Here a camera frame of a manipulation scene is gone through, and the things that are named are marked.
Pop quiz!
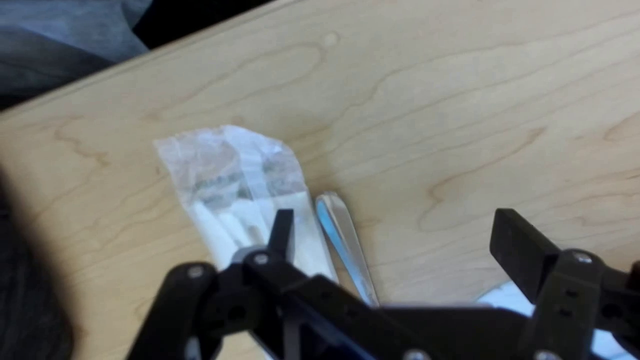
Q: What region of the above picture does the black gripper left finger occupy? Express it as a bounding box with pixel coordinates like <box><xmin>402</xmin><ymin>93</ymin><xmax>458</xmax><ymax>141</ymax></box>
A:
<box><xmin>127</xmin><ymin>207</ymin><xmax>377</xmax><ymax>360</ymax></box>

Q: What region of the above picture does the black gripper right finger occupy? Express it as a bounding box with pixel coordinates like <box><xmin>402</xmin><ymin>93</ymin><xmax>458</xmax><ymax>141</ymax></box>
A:
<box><xmin>488</xmin><ymin>206</ymin><xmax>640</xmax><ymax>360</ymax></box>

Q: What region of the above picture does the clear plastic cutlery packet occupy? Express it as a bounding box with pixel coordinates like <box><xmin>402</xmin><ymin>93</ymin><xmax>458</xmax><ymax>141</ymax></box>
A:
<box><xmin>152</xmin><ymin>124</ymin><xmax>341</xmax><ymax>283</ymax></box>

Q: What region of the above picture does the blue grey cloth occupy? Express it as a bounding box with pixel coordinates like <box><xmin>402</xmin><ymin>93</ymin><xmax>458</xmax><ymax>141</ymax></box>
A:
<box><xmin>0</xmin><ymin>0</ymin><xmax>157</xmax><ymax>103</ymax></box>

